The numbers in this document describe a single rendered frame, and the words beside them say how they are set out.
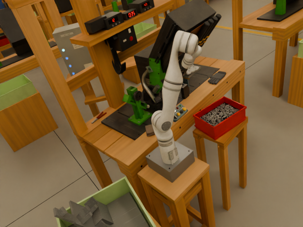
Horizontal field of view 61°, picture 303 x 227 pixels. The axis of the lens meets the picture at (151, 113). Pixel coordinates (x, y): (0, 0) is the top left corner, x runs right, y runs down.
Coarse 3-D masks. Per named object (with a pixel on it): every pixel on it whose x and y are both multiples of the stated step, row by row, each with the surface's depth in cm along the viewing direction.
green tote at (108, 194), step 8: (112, 184) 145; (120, 184) 147; (128, 184) 142; (96, 192) 142; (104, 192) 144; (112, 192) 147; (120, 192) 150; (104, 200) 147; (112, 200) 150; (136, 200) 140; (144, 208) 128; (144, 216) 138; (64, 224) 140; (152, 224) 120
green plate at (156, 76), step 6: (150, 60) 196; (156, 60) 191; (150, 66) 198; (156, 66) 193; (156, 72) 195; (162, 72) 197; (150, 78) 203; (156, 78) 198; (162, 78) 199; (156, 84) 200
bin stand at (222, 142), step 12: (228, 132) 181; (240, 132) 198; (204, 144) 198; (228, 144) 179; (240, 144) 205; (204, 156) 204; (240, 156) 213; (228, 168) 193; (240, 168) 222; (228, 180) 200; (240, 180) 231; (228, 192) 208; (228, 204) 216
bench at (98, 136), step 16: (208, 64) 251; (224, 64) 245; (240, 80) 243; (240, 96) 253; (112, 112) 219; (96, 128) 205; (80, 144) 214; (96, 144) 189; (112, 144) 185; (128, 144) 182; (96, 160) 223; (96, 176) 237; (144, 192) 183
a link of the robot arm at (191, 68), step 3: (183, 60) 161; (183, 63) 162; (183, 66) 165; (186, 66) 162; (189, 66) 162; (192, 66) 164; (195, 66) 164; (189, 69) 163; (192, 69) 163; (195, 69) 163; (186, 72) 162; (189, 72) 162; (192, 72) 163
